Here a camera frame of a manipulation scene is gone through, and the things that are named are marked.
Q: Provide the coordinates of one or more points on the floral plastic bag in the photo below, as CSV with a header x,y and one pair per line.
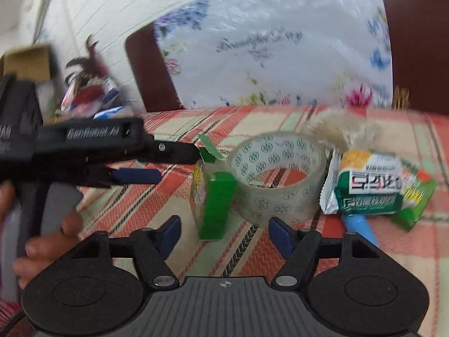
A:
x,y
280,42

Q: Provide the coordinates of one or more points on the brown headboard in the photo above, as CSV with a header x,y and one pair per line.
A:
x,y
147,77

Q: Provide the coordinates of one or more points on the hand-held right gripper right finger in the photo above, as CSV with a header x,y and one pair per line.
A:
x,y
280,236

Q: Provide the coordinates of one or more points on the dark red feather decoration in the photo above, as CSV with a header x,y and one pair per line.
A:
x,y
92,63

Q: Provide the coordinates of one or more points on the person's left hand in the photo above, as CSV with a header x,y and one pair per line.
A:
x,y
52,245

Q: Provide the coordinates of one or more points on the red white blue packet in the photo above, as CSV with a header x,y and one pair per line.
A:
x,y
87,96

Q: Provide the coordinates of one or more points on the clear printed tape roll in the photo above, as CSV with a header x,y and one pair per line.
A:
x,y
280,196

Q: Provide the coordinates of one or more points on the plaid blanket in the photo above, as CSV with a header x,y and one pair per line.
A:
x,y
266,119

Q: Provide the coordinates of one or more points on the green cardboard box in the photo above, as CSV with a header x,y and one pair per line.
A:
x,y
215,203

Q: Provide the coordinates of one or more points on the green flat packet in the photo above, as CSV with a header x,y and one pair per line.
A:
x,y
419,196

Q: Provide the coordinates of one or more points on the gold headboard ornament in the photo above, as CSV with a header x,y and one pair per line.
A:
x,y
401,96

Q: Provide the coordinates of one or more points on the bag of cotton swabs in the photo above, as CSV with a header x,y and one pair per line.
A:
x,y
336,126

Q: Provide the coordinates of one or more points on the green and white snack packet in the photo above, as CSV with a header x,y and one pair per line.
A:
x,y
364,189

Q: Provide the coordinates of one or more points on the blue floral tissue pack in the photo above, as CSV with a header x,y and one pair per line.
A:
x,y
112,112

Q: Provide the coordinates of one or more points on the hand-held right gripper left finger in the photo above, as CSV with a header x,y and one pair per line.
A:
x,y
171,232

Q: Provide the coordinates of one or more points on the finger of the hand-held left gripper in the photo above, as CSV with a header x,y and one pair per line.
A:
x,y
140,176
175,151

